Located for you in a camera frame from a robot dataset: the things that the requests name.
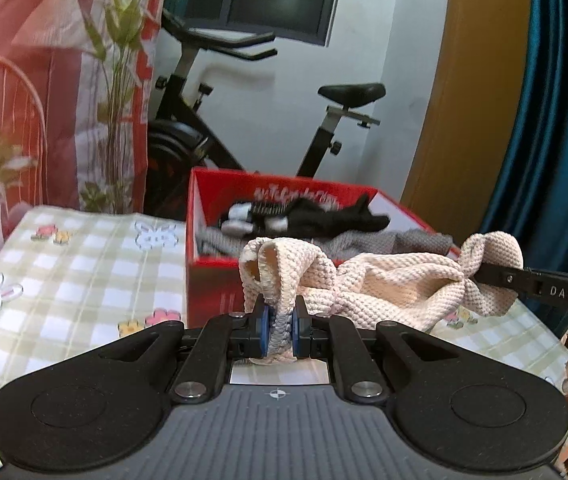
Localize green checked rabbit tablecloth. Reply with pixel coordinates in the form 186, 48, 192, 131
0, 204, 568, 443

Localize grey waffle towel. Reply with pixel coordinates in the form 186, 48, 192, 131
194, 224, 453, 262

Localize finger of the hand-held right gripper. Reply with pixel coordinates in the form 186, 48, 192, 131
473, 261, 541, 295

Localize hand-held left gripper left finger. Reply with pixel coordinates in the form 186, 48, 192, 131
116, 295, 271, 404

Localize peach waffle towel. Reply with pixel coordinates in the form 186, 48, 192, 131
238, 230, 526, 367

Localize yellow wooden door panel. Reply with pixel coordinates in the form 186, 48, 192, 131
399, 0, 536, 241

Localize black white-striped sock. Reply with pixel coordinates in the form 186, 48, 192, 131
220, 199, 315, 237
284, 194, 391, 234

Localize black exercise bike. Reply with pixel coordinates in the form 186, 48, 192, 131
146, 7, 387, 211

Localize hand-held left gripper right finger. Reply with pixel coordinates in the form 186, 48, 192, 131
291, 295, 446, 404

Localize red strawberry print box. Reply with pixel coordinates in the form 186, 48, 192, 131
185, 167, 461, 332

